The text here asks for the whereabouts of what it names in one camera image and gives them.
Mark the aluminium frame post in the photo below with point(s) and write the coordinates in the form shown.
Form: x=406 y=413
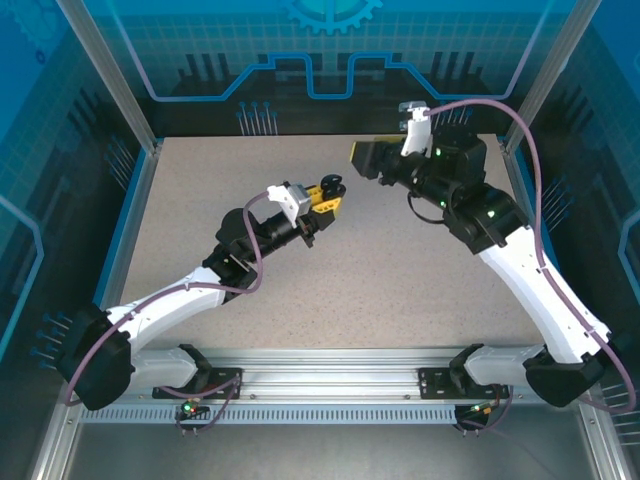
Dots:
x=110 y=70
x=545 y=75

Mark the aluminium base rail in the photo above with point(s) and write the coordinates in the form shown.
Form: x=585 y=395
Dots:
x=325 y=375

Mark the small circuit board with LED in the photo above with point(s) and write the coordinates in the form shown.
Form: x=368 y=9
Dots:
x=191 y=409
x=479 y=410

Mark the grey metal base plate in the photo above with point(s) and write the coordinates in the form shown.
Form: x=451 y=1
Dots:
x=325 y=450

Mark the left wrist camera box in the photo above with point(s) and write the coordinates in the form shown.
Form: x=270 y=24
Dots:
x=287 y=197

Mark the black earbud charging case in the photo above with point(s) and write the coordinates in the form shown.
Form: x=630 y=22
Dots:
x=331 y=181

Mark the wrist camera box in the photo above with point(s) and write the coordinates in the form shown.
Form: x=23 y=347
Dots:
x=287 y=197
x=417 y=135

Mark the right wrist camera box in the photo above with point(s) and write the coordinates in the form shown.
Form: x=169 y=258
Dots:
x=417 y=135

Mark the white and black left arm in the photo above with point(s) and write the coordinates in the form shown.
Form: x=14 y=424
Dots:
x=165 y=305

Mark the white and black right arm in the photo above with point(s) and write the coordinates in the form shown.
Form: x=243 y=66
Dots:
x=540 y=300

